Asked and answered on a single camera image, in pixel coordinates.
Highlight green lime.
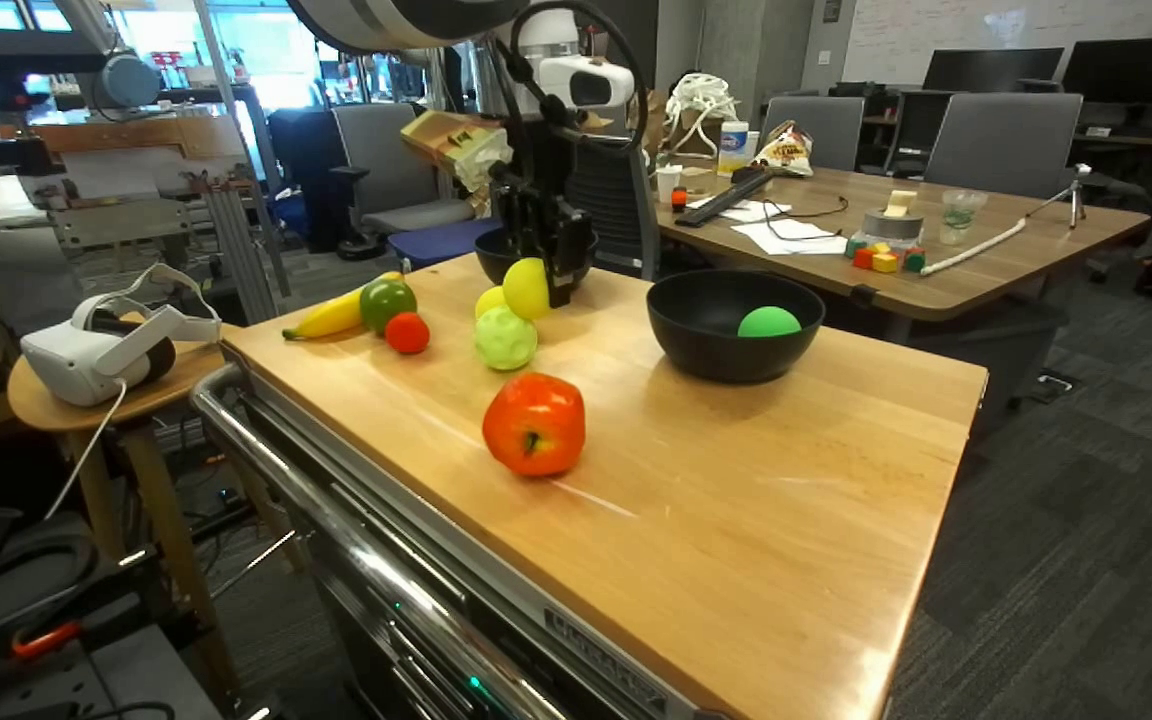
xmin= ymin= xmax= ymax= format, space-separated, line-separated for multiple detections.
xmin=736 ymin=306 xmax=800 ymax=341

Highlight black bowl far right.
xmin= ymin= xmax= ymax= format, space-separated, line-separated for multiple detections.
xmin=650 ymin=268 xmax=824 ymax=383

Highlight colourful toy blocks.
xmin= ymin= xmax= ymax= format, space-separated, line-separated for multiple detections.
xmin=846 ymin=242 xmax=925 ymax=278

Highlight black bowl near left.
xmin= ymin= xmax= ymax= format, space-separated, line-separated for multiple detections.
xmin=476 ymin=222 xmax=596 ymax=310

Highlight yellow plastic banana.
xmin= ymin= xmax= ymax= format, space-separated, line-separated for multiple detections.
xmin=288 ymin=279 xmax=373 ymax=341

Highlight light green apple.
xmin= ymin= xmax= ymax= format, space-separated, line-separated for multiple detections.
xmin=476 ymin=310 xmax=539 ymax=374

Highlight chrome cart handle bar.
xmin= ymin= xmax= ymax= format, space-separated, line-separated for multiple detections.
xmin=192 ymin=367 xmax=565 ymax=720

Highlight green plastic pear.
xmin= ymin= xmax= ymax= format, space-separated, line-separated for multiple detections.
xmin=361 ymin=279 xmax=416 ymax=334

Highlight white cable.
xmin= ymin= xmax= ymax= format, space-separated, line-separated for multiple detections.
xmin=41 ymin=377 xmax=136 ymax=528

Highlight small red strawberry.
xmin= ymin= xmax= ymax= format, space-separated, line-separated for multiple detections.
xmin=384 ymin=312 xmax=427 ymax=356

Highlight black bowl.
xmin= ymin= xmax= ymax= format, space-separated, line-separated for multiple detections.
xmin=650 ymin=268 xmax=824 ymax=383
xmin=476 ymin=222 xmax=596 ymax=310

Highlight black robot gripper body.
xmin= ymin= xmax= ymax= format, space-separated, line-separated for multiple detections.
xmin=491 ymin=119 xmax=591 ymax=229

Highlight clear plastic container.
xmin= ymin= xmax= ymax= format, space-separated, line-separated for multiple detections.
xmin=860 ymin=190 xmax=925 ymax=244

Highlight grey office chair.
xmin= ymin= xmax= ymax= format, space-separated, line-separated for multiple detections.
xmin=925 ymin=93 xmax=1086 ymax=197

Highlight round wooden stool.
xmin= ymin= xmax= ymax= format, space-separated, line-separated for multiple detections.
xmin=9 ymin=345 xmax=235 ymax=701

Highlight white VR headset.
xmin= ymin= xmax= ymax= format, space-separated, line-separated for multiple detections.
xmin=20 ymin=263 xmax=219 ymax=409

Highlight orange clamp handle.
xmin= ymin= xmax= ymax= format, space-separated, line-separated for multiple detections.
xmin=9 ymin=621 xmax=86 ymax=659

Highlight wooden side desk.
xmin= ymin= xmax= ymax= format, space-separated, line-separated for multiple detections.
xmin=645 ymin=169 xmax=1150 ymax=323

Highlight robot arm with camera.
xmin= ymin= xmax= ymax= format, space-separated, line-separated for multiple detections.
xmin=283 ymin=0 xmax=650 ymax=203

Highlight white paper sheet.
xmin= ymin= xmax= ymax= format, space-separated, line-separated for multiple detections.
xmin=739 ymin=222 xmax=850 ymax=258

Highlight orange red bell pepper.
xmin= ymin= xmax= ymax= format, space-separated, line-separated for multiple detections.
xmin=480 ymin=374 xmax=583 ymax=479

